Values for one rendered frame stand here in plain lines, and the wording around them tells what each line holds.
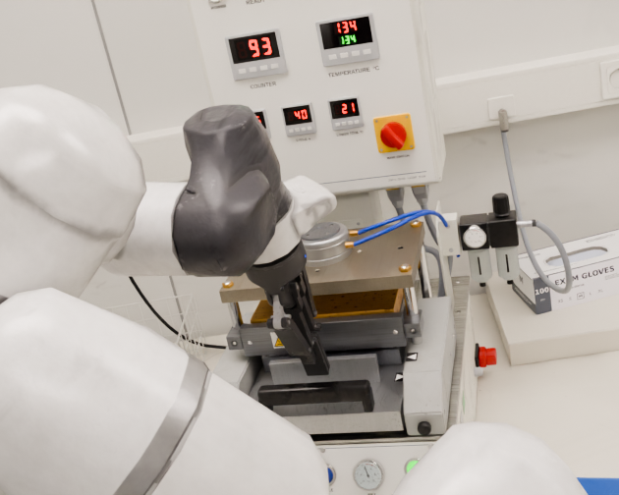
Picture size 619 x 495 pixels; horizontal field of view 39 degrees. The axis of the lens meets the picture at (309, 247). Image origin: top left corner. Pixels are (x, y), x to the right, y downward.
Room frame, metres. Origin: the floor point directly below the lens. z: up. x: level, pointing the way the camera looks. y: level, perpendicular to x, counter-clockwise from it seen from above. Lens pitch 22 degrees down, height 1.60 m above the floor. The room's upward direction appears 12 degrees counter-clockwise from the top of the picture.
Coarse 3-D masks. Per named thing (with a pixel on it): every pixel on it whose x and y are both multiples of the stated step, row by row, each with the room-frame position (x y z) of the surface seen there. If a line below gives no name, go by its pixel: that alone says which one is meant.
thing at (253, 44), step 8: (240, 40) 1.31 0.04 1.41; (248, 40) 1.31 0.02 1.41; (256, 40) 1.31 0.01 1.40; (264, 40) 1.30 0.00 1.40; (240, 48) 1.31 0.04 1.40; (248, 48) 1.31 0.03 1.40; (256, 48) 1.31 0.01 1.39; (264, 48) 1.30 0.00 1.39; (272, 48) 1.30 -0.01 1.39; (240, 56) 1.31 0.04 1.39; (248, 56) 1.31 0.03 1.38; (256, 56) 1.31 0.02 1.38; (264, 56) 1.30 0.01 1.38
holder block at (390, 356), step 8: (328, 352) 1.09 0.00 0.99; (336, 352) 1.09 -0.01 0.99; (344, 352) 1.09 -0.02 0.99; (352, 352) 1.08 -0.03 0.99; (360, 352) 1.08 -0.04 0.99; (368, 352) 1.07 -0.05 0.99; (376, 352) 1.07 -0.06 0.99; (384, 352) 1.07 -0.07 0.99; (392, 352) 1.07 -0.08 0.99; (400, 352) 1.07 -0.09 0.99; (264, 360) 1.12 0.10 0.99; (384, 360) 1.07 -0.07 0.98; (392, 360) 1.07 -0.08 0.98; (400, 360) 1.06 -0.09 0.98; (264, 368) 1.12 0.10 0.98
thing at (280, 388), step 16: (288, 384) 1.01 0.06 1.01; (304, 384) 1.00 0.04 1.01; (320, 384) 0.99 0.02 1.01; (336, 384) 0.98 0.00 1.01; (352, 384) 0.97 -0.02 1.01; (368, 384) 0.97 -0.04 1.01; (272, 400) 1.00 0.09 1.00; (288, 400) 0.99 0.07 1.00; (304, 400) 0.99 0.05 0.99; (320, 400) 0.98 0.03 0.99; (336, 400) 0.97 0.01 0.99; (352, 400) 0.97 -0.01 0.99; (368, 400) 0.96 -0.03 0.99
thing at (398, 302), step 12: (264, 300) 1.17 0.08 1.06; (324, 300) 1.13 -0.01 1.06; (336, 300) 1.12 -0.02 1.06; (348, 300) 1.11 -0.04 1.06; (360, 300) 1.11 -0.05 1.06; (372, 300) 1.10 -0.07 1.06; (384, 300) 1.09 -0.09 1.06; (396, 300) 1.09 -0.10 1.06; (264, 312) 1.13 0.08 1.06; (324, 312) 1.09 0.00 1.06; (336, 312) 1.08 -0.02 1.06; (348, 312) 1.08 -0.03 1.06; (360, 312) 1.07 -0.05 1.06; (372, 312) 1.07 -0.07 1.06; (384, 312) 1.06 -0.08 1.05
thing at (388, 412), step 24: (288, 360) 1.07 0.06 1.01; (336, 360) 1.04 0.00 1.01; (360, 360) 1.03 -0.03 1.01; (264, 384) 1.09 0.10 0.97; (384, 384) 1.02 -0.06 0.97; (288, 408) 1.01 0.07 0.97; (312, 408) 1.00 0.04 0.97; (336, 408) 0.99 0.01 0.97; (360, 408) 0.98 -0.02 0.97; (384, 408) 0.97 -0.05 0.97; (312, 432) 0.99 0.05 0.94; (336, 432) 0.98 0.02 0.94
